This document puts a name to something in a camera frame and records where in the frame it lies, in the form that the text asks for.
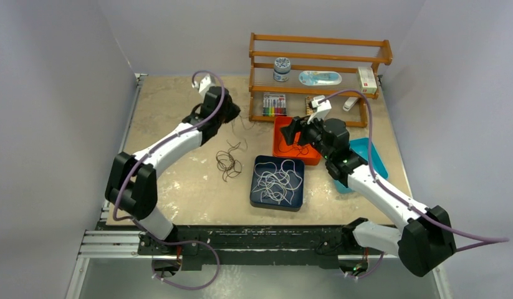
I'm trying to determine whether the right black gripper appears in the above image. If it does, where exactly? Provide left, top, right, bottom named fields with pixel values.
left=280, top=112, right=333, bottom=160

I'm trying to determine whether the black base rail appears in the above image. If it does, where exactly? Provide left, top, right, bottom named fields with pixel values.
left=138, top=225, right=379, bottom=273

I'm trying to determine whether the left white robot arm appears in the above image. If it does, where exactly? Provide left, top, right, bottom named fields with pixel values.
left=105, top=86, right=241, bottom=255

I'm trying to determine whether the orange spiral notebook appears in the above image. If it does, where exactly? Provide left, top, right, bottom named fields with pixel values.
left=305, top=97, right=316, bottom=115

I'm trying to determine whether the coloured marker pen pack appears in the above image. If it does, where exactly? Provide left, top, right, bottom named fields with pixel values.
left=262, top=93, right=287, bottom=116

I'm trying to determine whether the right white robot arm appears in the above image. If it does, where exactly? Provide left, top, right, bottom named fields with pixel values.
left=280, top=116, right=457, bottom=277

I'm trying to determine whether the orange plastic bin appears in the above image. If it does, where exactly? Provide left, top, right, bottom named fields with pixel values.
left=272, top=116, right=321, bottom=166

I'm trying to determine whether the wooden shelf rack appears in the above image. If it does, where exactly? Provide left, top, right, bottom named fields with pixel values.
left=248, top=32, right=393, bottom=122

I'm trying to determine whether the white cable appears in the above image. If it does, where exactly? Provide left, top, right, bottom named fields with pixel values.
left=251, top=158, right=304, bottom=206

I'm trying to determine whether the brown cable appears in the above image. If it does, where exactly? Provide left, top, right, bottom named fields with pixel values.
left=215, top=151, right=244, bottom=183

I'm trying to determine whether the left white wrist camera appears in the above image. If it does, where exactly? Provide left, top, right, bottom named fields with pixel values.
left=192, top=74, right=216, bottom=98

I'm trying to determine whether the light blue plastic bin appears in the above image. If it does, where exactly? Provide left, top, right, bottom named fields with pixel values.
left=332, top=137, right=389, bottom=195

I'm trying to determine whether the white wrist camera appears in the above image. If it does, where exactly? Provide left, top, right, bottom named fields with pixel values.
left=192, top=74, right=216, bottom=98
left=307, top=95, right=332, bottom=124

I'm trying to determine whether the dark blue plastic bin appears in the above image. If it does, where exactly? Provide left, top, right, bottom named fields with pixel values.
left=249, top=155, right=305, bottom=212

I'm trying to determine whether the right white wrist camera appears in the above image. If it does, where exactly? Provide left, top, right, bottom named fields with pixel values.
left=307, top=95, right=332, bottom=124

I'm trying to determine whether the white blue lidded jar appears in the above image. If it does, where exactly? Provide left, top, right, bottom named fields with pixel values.
left=273, top=57, right=291, bottom=82

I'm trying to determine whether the blue packaged item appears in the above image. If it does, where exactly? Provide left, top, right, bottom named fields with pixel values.
left=299, top=70, right=342, bottom=87

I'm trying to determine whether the white small device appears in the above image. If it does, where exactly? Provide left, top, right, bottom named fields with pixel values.
left=342, top=97, right=358, bottom=112

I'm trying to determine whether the white red box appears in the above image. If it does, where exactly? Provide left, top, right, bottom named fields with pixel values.
left=357, top=67, right=378, bottom=94

